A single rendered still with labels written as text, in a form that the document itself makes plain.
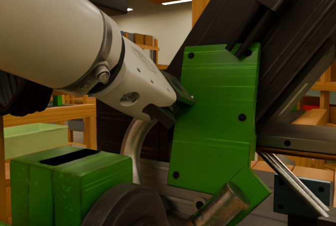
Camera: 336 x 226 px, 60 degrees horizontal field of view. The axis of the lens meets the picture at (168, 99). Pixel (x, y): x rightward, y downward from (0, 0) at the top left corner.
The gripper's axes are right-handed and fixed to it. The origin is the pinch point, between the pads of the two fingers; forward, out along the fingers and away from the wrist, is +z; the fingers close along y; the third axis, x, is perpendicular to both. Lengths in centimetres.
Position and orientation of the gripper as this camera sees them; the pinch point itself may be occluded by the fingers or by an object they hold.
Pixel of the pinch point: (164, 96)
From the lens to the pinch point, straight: 41.9
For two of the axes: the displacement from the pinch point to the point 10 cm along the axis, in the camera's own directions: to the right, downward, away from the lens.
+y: -5.1, -7.1, 4.8
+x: -7.3, 6.5, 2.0
